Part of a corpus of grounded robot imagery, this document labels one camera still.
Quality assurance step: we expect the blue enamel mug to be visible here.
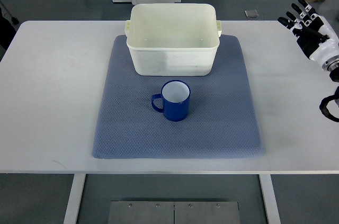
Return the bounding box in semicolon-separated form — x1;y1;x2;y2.
151;80;191;122

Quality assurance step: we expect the white table leg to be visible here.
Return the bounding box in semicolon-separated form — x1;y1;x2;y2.
259;174;281;224
63;174;86;224

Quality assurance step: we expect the white plastic box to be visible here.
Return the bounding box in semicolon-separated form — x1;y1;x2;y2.
125;3;222;76

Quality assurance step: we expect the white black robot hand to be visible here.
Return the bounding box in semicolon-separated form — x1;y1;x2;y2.
278;0;338;70

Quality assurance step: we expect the white table leg right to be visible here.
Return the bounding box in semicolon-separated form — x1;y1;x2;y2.
259;174;281;224

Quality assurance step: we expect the blue textured mat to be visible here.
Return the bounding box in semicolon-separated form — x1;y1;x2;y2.
92;35;263;159

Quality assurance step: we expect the dark chair at left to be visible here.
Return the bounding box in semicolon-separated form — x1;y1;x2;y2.
1;1;16;50

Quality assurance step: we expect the white table leg left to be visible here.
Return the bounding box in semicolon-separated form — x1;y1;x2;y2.
63;174;86;224

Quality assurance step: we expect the grey floor socket plate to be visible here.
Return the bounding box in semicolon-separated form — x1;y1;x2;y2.
244;10;259;19

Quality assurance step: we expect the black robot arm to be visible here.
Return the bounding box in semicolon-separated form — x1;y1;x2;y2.
319;55;338;123

